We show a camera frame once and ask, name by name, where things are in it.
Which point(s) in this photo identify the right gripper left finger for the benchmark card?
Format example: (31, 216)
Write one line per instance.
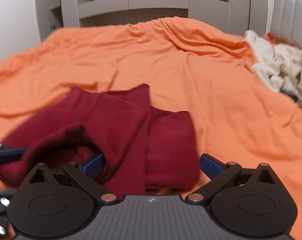
(93, 166)

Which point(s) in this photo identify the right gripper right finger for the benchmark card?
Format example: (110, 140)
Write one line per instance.
(211, 166)

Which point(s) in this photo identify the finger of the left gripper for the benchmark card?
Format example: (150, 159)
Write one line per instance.
(9, 154)

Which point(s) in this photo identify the dark red small garment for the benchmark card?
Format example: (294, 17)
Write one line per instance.
(145, 148)

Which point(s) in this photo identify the cream patterned clothes pile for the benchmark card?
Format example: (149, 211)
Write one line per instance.
(279, 66)

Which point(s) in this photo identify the orange bed cover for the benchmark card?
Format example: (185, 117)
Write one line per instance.
(189, 65)

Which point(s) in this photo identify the grey padded headboard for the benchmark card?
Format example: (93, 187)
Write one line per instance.
(286, 24)

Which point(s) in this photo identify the grey wall cabinet unit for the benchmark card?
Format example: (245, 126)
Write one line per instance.
(230, 16)

